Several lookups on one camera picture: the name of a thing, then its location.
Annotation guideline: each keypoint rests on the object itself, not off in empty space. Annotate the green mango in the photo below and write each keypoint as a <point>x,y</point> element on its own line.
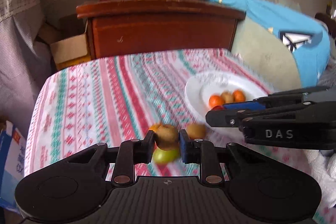
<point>165,156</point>

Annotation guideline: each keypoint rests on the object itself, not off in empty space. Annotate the open cardboard box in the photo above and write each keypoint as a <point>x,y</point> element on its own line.
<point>68,52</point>

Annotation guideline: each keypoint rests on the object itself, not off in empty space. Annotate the blue and white carton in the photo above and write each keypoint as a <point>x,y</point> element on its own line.
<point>10,161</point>

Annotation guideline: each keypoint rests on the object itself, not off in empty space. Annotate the blue cloth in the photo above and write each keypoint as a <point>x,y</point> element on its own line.
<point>307,61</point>

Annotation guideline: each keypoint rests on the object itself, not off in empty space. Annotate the brown kiwi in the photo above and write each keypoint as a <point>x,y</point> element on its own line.
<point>196,130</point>
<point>166,137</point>

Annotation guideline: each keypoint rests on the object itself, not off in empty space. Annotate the checked grey curtain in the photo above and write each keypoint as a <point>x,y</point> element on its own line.
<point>21,56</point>

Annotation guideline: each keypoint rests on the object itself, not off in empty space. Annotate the pale yellow round fruit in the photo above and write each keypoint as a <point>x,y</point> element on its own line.
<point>227,96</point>

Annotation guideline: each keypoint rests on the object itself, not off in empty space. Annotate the striped patterned tablecloth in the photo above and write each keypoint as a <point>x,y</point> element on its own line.
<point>92,108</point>

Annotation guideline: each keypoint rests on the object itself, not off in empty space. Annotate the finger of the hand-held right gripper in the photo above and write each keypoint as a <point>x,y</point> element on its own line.
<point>223,119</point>
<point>244,106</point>

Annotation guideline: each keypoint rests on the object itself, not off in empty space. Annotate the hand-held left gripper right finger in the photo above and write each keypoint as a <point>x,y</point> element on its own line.
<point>185,146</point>

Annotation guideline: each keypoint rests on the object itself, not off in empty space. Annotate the white plate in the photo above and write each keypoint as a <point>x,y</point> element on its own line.
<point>194,92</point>

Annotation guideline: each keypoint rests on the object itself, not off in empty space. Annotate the orange with stem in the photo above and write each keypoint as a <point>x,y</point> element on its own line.
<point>239,96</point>

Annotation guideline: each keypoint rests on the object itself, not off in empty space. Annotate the brown wooden cabinet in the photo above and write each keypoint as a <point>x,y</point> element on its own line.
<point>162,32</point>

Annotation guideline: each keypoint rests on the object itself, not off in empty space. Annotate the red tomato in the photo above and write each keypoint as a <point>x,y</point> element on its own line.
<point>218,108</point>

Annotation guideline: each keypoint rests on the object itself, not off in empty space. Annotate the pale green cushion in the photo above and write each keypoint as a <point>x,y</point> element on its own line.
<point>267,56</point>

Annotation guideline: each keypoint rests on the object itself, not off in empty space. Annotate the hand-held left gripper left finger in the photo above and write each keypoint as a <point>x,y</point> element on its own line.
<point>149,141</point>

